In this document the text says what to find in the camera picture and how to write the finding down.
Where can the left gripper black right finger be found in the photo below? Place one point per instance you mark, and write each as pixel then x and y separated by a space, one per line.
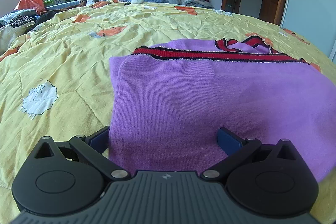
pixel 270 180

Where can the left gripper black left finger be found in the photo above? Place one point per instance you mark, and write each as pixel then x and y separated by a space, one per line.
pixel 64 177

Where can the purple sweater with red trim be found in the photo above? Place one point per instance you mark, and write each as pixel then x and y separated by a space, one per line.
pixel 171 99

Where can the yellow quilt with orange flowers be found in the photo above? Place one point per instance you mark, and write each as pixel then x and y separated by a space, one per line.
pixel 55 79

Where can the white quilted jacket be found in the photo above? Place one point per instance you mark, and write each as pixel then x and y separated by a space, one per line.
pixel 9 34

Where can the black white patterned garment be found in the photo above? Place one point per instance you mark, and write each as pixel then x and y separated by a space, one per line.
pixel 18 18

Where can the white wardrobe door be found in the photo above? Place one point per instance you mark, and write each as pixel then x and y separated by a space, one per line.
pixel 313 19

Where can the green plastic stool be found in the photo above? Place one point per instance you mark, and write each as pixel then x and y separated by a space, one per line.
pixel 51 2

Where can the orange plastic bag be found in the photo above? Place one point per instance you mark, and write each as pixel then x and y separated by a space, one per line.
pixel 36 5

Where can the small white plush ball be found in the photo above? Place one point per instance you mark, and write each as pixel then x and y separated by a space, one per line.
pixel 137 1

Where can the blue quilted mattress pad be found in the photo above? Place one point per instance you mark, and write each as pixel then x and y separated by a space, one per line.
pixel 76 3

